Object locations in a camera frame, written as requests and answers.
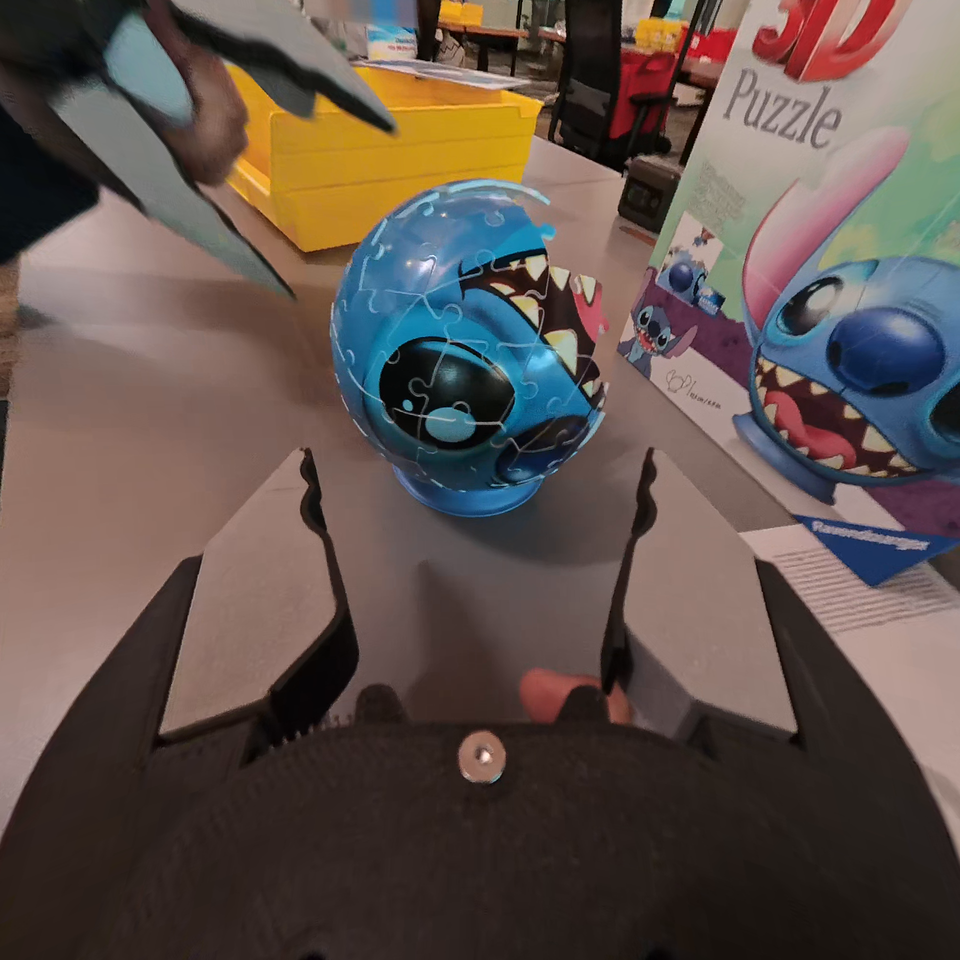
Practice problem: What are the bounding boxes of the person's left forearm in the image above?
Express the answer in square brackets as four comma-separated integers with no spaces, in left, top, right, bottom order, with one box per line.
[0,105,102,265]

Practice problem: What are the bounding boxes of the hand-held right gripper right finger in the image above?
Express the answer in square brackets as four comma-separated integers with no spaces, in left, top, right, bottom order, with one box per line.
[598,447,798,741]

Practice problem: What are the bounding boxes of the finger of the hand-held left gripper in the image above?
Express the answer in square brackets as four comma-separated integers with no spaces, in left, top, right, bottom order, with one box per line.
[174,0,399,138]
[54,88,299,301]

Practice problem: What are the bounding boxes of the person's right hand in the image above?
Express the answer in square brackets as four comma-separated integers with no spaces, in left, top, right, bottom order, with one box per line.
[519,666,633,726]

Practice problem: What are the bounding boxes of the white wipes canister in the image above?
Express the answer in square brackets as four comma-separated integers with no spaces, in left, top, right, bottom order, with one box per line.
[366,21,421,64]

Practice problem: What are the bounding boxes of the yellow crates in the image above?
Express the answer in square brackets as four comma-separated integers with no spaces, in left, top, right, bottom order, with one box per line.
[636,16,690,55]

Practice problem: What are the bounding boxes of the yellow plastic bin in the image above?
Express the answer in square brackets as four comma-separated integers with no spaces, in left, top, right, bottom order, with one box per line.
[225,63,545,254]

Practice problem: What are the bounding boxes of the green printed puzzle box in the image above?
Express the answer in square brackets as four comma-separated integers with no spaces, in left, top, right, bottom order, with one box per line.
[616,0,960,586]

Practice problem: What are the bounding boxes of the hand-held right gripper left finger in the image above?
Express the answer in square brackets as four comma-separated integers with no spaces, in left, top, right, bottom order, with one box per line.
[159,447,361,762]

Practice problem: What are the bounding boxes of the black office chair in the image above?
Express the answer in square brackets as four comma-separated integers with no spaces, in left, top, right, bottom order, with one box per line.
[546,0,627,166]

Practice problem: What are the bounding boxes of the white instruction sheet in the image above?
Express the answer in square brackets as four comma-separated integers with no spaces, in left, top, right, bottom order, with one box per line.
[738,513,960,789]

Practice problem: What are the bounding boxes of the blue puzzle ball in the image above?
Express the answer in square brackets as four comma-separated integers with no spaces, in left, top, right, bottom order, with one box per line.
[330,177,612,492]

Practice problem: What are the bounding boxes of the blue plastic ball stand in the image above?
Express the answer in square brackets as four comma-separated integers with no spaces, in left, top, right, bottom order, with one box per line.
[390,457,543,520]

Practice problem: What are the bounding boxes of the person's left hand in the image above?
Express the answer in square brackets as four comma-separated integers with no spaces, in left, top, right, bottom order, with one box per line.
[182,43,250,190]

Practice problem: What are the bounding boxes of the white blue printed paper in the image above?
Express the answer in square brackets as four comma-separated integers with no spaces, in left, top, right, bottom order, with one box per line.
[358,57,535,93]

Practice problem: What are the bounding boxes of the dark grey power bank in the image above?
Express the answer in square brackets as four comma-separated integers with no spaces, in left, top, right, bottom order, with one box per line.
[618,156,685,224]

